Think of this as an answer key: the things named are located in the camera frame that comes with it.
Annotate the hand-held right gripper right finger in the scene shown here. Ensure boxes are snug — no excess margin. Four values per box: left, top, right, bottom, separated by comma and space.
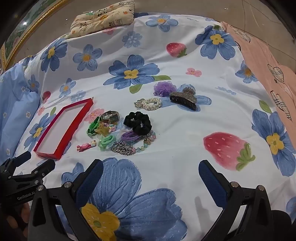
198, 159, 275, 241

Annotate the pink charm hair clip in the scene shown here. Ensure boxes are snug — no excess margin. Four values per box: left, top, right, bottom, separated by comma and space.
77, 140, 97, 152

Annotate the purple mesh scrunchie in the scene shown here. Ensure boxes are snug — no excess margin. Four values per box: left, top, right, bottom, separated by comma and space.
153, 81, 177, 97

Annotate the grey rhinestone claw clip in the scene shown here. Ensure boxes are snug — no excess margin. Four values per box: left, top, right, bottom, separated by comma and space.
169, 88, 198, 112

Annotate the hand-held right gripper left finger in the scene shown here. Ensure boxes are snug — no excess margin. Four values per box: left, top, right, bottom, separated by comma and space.
28, 159, 104, 241

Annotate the rose gold square wristwatch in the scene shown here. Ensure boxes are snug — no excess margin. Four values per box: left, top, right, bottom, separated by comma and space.
100, 110, 120, 124

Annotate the gold framed picture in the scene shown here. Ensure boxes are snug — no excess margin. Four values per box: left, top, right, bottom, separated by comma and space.
0, 0, 70, 70

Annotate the black fabric scrunchie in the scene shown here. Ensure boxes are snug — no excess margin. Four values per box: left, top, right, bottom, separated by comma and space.
123, 111, 152, 136

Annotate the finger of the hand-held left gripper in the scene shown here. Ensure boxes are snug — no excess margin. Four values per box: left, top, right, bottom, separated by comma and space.
0, 151, 32, 179
10, 159, 56, 186

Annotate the cream panda print pillow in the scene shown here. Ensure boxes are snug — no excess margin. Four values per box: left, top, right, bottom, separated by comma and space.
65, 0, 135, 39

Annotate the green braided keychain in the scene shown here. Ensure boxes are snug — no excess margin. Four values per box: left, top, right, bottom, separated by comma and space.
87, 116, 101, 138

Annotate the light blue flowered pillow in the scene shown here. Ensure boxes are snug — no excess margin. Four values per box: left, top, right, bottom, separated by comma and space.
0, 62, 44, 160

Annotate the person's left hand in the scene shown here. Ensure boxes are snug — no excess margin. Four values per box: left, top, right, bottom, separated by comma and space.
6, 202, 31, 232

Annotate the silver chain bracelet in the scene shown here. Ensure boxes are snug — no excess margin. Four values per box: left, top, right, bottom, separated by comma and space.
110, 141, 137, 156

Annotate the pink heart print blanket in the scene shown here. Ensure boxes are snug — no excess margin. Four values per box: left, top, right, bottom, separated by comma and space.
221, 21, 296, 144

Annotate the white pearl bracelet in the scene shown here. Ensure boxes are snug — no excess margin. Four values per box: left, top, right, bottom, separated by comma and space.
134, 97, 163, 111

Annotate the yellow star claw clip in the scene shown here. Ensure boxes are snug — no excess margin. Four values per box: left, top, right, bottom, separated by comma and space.
94, 123, 110, 136

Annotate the white floral strawberry bedsheet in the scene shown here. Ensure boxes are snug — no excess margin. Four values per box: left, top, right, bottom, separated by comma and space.
11, 13, 296, 241

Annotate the red shallow box tray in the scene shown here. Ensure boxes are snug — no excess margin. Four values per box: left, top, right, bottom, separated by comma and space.
33, 98, 94, 160

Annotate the pastel glass bead bracelet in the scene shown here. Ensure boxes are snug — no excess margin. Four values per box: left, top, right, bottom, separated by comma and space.
135, 130, 157, 152

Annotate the purple hair tie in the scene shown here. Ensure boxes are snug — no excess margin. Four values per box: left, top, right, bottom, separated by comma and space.
120, 130, 145, 142

